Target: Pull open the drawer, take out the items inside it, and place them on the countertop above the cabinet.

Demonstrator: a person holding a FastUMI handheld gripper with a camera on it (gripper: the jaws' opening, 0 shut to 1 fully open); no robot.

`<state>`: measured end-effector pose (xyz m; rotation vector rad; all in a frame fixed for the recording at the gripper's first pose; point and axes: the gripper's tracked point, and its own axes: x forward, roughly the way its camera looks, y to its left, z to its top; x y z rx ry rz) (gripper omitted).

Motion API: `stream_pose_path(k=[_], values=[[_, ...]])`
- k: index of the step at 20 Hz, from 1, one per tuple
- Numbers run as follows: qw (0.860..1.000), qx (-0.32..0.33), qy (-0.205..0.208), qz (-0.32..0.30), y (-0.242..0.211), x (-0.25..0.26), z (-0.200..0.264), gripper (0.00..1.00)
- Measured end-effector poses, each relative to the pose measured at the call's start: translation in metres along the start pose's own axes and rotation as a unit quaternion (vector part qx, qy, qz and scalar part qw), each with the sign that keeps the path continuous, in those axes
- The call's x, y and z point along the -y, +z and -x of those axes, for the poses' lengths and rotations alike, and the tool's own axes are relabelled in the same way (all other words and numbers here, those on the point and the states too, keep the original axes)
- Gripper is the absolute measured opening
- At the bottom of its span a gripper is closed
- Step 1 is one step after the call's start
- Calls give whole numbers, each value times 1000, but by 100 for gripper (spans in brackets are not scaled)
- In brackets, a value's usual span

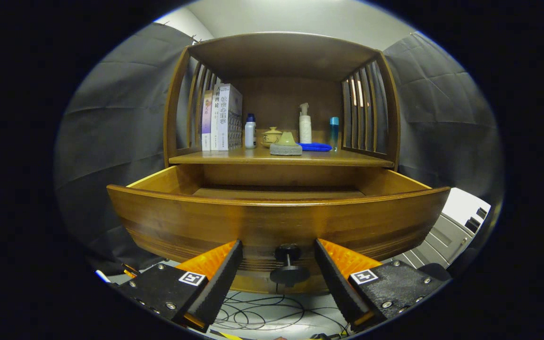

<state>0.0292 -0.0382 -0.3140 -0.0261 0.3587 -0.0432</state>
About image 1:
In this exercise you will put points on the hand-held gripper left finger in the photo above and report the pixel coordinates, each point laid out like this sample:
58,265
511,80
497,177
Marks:
220,278

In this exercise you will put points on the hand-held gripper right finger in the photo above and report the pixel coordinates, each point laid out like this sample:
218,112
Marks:
335,283

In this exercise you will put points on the wooden drawer with black knob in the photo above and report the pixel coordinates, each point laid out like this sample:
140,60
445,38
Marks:
206,226

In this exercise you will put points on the green brush with grey base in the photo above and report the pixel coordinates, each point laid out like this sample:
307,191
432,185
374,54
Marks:
286,148

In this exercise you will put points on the wooden cabinet countertop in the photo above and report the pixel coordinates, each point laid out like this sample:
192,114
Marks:
234,156

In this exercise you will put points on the white side cabinet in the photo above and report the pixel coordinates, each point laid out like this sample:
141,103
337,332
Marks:
461,208

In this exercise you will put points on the brown wooden cabinet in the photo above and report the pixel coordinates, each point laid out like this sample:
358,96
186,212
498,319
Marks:
281,56

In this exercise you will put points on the yellow black floor tape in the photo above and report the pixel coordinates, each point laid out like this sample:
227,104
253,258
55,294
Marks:
227,335

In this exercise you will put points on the orange and black tool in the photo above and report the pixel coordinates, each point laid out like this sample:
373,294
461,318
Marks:
129,271

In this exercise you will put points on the black round object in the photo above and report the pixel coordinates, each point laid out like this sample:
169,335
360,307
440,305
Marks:
435,271

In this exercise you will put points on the white box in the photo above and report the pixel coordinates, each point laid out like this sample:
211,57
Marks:
103,276

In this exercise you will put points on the blue folded cloth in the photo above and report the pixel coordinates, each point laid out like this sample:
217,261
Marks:
317,147

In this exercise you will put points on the small white bottle blue cap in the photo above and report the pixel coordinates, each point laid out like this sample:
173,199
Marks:
250,134

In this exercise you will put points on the clear blue bottle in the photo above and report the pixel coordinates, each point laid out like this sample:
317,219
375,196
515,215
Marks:
334,134

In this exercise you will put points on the beige lidded teacup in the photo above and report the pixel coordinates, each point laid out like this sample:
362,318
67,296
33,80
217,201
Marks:
271,136

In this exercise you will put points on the thin white book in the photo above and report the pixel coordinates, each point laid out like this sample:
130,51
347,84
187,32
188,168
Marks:
215,123

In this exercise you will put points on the white pump bottle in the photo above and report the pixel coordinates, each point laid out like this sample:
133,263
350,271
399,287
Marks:
305,130

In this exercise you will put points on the purple book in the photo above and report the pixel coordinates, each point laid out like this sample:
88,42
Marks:
206,120

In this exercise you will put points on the white patterned book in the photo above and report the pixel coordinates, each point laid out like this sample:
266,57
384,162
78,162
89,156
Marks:
232,118

